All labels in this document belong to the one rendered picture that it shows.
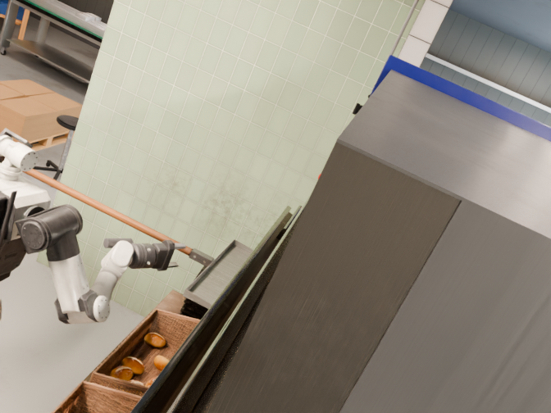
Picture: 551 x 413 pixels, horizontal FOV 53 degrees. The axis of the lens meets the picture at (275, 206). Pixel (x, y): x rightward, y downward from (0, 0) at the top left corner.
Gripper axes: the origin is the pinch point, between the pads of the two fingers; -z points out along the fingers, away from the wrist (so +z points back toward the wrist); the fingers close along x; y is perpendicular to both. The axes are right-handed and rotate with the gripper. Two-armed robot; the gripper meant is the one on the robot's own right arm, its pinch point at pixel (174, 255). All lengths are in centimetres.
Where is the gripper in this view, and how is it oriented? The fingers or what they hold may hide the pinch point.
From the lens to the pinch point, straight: 207.2
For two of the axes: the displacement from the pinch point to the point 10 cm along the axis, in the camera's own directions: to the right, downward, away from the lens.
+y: 6.0, 5.0, -6.2
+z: -7.0, -0.5, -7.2
